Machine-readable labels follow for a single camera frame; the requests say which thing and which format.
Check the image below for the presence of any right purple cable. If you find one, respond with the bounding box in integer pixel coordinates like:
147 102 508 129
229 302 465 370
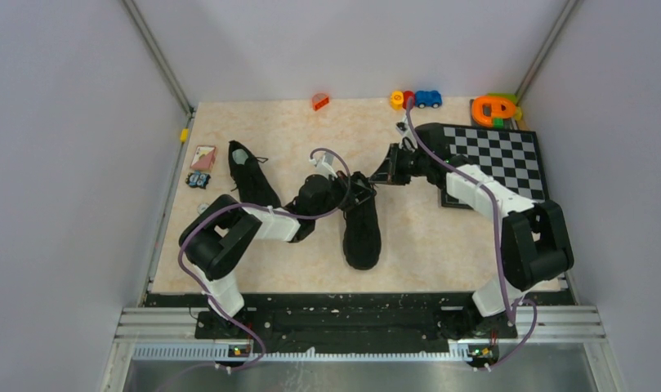
404 97 538 372

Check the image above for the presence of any yellow toy cylinder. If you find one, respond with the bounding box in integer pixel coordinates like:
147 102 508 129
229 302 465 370
389 91 404 110

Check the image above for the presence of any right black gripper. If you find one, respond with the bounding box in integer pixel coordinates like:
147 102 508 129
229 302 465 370
368 144 429 186

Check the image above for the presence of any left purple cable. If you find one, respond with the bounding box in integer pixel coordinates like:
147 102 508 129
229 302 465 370
177 147 353 374

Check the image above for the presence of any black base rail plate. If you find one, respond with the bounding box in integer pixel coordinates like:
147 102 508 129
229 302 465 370
143 291 578 359

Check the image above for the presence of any yellow clip on rail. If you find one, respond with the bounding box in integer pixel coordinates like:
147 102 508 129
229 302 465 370
179 128 189 143

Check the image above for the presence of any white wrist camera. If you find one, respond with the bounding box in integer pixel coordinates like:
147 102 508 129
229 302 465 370
310 153 337 180
395 122 409 137

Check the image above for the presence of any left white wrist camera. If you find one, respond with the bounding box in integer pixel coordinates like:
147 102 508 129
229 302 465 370
310 153 337 180

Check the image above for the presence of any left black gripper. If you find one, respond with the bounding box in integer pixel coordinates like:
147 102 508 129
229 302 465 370
312 171 376 221

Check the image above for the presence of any black shoe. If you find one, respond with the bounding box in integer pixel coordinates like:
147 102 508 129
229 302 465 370
342 171 382 270
228 140 281 208

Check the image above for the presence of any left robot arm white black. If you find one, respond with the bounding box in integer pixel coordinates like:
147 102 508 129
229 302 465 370
179 171 382 338

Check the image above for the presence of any purple cable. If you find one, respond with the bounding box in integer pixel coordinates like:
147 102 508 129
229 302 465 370
177 147 353 374
404 97 538 372

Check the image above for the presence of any blue toy car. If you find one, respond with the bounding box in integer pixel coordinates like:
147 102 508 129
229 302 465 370
414 90 443 109

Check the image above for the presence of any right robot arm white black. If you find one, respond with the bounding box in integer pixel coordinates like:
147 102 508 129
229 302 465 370
370 120 574 336

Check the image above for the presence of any small blue black toy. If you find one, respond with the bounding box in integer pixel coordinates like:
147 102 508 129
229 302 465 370
185 171 211 189

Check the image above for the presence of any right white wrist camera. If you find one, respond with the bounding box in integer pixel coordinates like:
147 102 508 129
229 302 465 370
395 122 409 137

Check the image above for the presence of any small round metal disc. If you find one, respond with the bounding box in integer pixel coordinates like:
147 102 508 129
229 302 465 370
197 203 209 214

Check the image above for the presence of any black white checkerboard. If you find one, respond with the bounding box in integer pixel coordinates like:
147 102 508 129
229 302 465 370
444 125 549 201

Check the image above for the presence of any orange toy brick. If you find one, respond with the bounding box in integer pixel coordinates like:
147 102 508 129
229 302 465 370
311 93 330 111

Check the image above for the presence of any orange ring toy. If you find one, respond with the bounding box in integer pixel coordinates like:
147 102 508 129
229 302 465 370
471 96 519 128

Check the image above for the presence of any red toy cylinder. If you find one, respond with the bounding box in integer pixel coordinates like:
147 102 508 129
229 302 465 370
403 91 416 109

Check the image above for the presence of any pink triangle card box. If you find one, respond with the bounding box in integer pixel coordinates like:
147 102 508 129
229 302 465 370
190 145 217 172

